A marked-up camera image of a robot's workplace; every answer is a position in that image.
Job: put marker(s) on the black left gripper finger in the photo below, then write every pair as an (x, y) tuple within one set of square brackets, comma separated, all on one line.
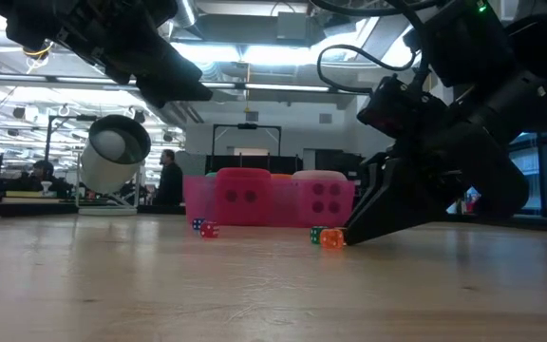
[(171, 81)]

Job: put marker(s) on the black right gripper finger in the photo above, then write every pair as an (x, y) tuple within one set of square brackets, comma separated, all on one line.
[(371, 183), (406, 199)]

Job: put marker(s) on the large pink foam die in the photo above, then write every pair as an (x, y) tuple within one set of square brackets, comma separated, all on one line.
[(323, 202)]

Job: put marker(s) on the small orange die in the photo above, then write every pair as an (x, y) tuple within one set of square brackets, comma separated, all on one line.
[(332, 239)]

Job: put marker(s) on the small green die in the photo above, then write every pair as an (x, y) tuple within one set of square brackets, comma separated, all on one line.
[(316, 235)]

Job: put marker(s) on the large orange foam die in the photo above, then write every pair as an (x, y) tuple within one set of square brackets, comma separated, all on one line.
[(281, 176)]

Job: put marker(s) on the pink translucent plastic bin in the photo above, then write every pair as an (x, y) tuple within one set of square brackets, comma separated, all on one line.
[(197, 199)]

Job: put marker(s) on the large red foam die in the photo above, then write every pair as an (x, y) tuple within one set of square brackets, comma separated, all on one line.
[(242, 199)]

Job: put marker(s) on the small blue die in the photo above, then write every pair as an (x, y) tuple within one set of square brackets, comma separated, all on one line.
[(197, 223)]

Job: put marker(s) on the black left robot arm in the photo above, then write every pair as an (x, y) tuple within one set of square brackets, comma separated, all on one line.
[(22, 19)]

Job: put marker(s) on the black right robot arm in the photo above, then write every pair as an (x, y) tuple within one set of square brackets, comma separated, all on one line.
[(473, 43)]

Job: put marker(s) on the black cabinet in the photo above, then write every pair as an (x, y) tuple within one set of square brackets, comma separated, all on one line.
[(340, 161)]

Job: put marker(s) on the grey cover cloth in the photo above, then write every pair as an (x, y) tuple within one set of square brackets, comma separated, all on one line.
[(194, 164)]

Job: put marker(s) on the person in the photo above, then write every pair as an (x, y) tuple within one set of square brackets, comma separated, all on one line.
[(170, 183), (45, 178)]

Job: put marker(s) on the long ceiling light bar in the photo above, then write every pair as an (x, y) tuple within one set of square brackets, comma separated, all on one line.
[(278, 88)]

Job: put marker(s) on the black partition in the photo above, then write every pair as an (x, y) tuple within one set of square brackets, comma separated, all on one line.
[(254, 164)]

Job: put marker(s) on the grey ceiling air unit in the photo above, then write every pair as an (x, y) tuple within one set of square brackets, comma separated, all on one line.
[(292, 26)]

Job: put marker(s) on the small red die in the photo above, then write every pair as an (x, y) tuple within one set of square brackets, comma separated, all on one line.
[(209, 230)]

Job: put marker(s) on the silver round ventilation duct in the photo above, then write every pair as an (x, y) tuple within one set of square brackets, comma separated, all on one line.
[(188, 12)]

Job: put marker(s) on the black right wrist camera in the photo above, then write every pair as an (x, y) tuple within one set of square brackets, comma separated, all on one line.
[(392, 109)]

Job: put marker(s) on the black gantry frame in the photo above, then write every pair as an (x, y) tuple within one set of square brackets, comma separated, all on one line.
[(247, 126)]

